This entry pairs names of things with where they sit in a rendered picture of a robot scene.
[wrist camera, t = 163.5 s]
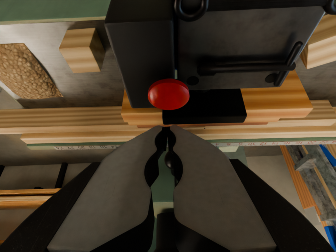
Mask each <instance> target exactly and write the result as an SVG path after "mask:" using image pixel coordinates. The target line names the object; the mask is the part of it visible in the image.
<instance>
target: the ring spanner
mask: <svg viewBox="0 0 336 252"><path fill-rule="evenodd" d="M182 1H183V0H173V10H174V13H175V14H176V16H177V17H178V18H179V19H180V20H182V21H185V22H195V21H197V20H199V19H201V18H202V17H203V16H204V15H205V14H206V12H219V11H240V10H260V9H280V8H301V7H321V6H323V9H324V11H325V12H326V13H327V14H329V15H336V4H335V0H200V6H199V8H198V9H197V10H196V11H194V12H187V11H185V10H184V9H183V7H182Z"/></svg>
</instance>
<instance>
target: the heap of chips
mask: <svg viewBox="0 0 336 252"><path fill-rule="evenodd" d="M0 81H1V82H3V83H4V84H5V85H6V86H7V87H8V88H9V89H10V90H11V91H12V92H13V93H15V94H16V95H18V96H20V97H21V98H22V99H31V100H38V99H49V98H64V96H63V95H62V94H61V92H60V91H59V90H58V88H57V87H56V86H55V84H54V83H53V81H52V80H51V79H50V77H49V76H48V75H47V73H46V72H45V71H44V69H43V68H42V67H41V65H40V64H39V62H38V61H37V60H36V58H35V57H34V56H33V54H32V53H31V52H30V50H29V49H28V48H27V46H26V45H25V43H12V44H0Z"/></svg>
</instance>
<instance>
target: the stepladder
mask: <svg viewBox="0 0 336 252"><path fill-rule="evenodd" d="M304 146H305V148H306V150H307V151H308V153H309V154H306V152H305V150H304V148H303V147H302V145H286V148H287V150H288V152H289V154H290V156H291V158H292V159H293V161H294V163H295V166H294V169H295V171H299V173H300V174H301V176H302V178H303V180H304V182H305V184H306V186H307V188H308V190H309V191H310V193H311V195H312V197H313V199H314V201H315V203H316V205H317V206H318V208H319V210H320V212H321V214H322V215H320V219H321V221H322V222H326V223H327V225H328V226H325V227H324V229H325V232H326V234H327V237H328V240H329V242H330V245H331V247H332V248H333V249H334V251H335V252H336V209H335V207H334V205H333V203H332V201H331V199H330V198H329V196H328V194H327V192H326V190H325V188H324V186H323V184H322V182H321V181H320V179H319V177H318V175H317V173H316V171H315V169H314V168H315V167H317V169H318V171H319V173H320V174H321V176H322V178H323V180H324V181H325V183H326V185H327V187H328V189H329V190H330V192H331V194H332V196H333V197H334V199H335V201H336V159H335V158H334V157H333V156H332V154H331V153H330V151H329V149H328V147H327V146H326V144H320V145H304Z"/></svg>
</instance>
